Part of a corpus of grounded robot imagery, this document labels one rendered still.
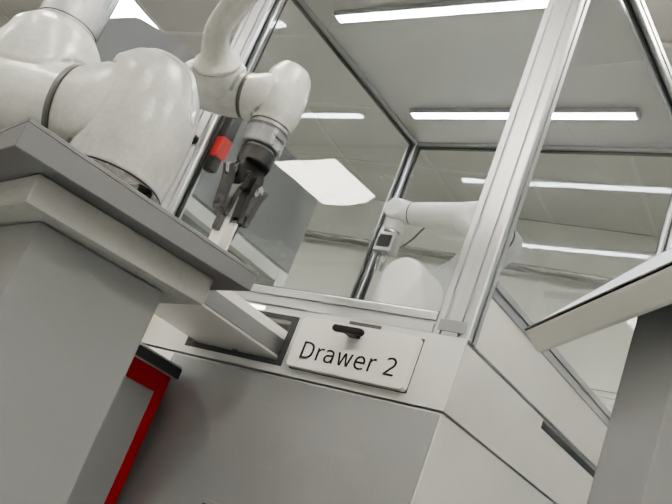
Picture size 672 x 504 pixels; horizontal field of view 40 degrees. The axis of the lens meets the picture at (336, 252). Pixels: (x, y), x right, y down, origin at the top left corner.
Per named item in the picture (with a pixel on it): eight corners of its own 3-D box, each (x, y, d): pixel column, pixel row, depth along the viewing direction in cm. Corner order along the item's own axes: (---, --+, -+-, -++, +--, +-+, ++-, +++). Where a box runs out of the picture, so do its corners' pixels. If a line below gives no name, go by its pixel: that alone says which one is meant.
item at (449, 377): (443, 411, 170) (467, 338, 174) (92, 331, 232) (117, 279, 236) (599, 538, 238) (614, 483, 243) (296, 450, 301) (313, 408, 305)
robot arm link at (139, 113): (141, 168, 124) (205, 40, 132) (26, 138, 129) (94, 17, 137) (176, 224, 138) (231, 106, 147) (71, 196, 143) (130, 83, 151)
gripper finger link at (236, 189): (254, 174, 192) (250, 169, 191) (229, 217, 187) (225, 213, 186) (240, 173, 194) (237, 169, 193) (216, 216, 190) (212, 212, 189)
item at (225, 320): (182, 291, 173) (195, 262, 175) (95, 276, 189) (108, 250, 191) (297, 371, 202) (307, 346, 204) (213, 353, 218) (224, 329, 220)
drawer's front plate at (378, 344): (401, 389, 174) (420, 336, 178) (284, 364, 192) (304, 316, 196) (405, 392, 176) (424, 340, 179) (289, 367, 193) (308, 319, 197)
